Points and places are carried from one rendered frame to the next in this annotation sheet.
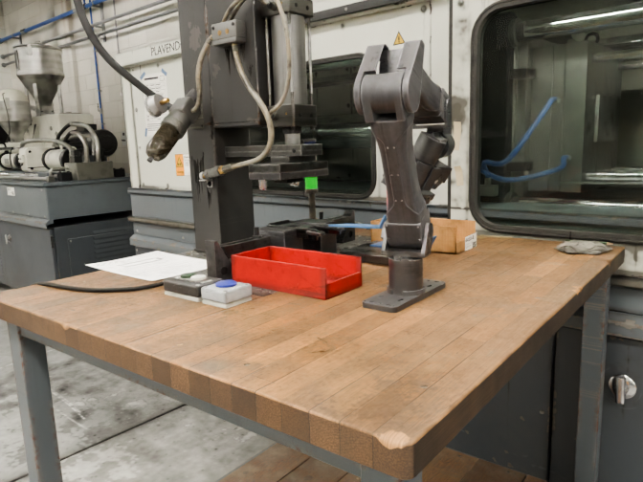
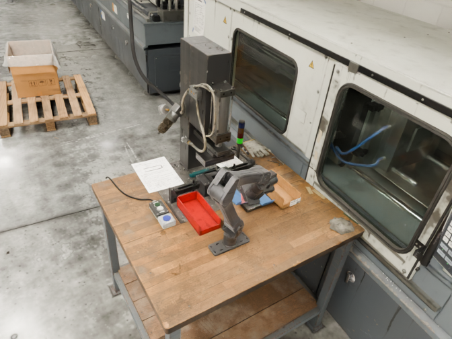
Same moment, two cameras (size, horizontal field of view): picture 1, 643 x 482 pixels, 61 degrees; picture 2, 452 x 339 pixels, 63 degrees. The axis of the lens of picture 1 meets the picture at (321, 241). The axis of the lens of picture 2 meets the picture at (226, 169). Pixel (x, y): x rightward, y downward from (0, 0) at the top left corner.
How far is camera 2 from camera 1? 114 cm
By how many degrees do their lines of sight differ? 30
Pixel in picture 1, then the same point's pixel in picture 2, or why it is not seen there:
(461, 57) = (331, 99)
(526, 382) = not seen: hidden behind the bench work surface
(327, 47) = (280, 44)
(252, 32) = (204, 97)
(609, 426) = (342, 286)
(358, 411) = (164, 310)
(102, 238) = (173, 58)
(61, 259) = (151, 68)
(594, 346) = (336, 261)
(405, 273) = (227, 240)
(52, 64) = not seen: outside the picture
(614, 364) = (350, 267)
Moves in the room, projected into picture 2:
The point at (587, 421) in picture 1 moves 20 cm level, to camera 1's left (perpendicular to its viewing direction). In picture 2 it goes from (327, 284) to (294, 273)
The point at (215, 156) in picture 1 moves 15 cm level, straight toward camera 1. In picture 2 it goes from (188, 132) to (181, 146)
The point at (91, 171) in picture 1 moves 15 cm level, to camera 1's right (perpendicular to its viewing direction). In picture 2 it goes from (171, 17) to (182, 19)
